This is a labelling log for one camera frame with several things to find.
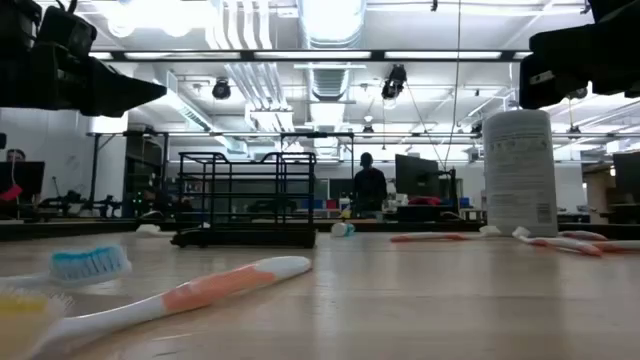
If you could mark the white wipes canister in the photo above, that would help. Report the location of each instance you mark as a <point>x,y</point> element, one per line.
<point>520,170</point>

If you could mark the red object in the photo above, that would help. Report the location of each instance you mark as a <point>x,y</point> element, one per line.
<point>10,193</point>

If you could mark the black overhead beam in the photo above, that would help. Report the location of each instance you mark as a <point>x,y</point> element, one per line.
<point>247,55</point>

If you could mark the black ceiling spotlight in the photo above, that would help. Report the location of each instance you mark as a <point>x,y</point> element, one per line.
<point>579,94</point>
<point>394,85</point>
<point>221,90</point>

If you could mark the silver air duct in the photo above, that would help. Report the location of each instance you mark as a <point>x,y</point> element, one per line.
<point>330,25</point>

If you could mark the blue mouthwash bottle white cap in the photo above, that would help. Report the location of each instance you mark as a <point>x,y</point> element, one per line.
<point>343,229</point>

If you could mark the black background robot arm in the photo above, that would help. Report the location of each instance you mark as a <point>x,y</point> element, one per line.
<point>75,201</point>

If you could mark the red cloth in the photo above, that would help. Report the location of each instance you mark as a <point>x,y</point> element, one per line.
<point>425,201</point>

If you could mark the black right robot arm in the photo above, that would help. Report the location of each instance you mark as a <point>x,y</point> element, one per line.
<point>615,9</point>

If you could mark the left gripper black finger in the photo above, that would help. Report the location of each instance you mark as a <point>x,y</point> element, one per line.
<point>120,92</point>

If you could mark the black monitor stand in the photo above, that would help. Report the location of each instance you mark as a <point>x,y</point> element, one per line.
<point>452,192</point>

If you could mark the blue and white toothbrush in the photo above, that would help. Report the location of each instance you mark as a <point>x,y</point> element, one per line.
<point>87,265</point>

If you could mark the blue box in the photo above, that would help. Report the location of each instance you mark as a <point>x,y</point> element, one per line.
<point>465,202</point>

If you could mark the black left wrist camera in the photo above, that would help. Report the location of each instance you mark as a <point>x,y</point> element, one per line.
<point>67,30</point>

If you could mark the person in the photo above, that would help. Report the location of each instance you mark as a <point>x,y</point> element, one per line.
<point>16,154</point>
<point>369,187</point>

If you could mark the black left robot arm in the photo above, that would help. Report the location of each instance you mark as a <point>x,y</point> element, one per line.
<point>15,20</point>

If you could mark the black monitor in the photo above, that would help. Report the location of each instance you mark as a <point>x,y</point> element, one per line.
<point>27,175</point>
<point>627,175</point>
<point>415,175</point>

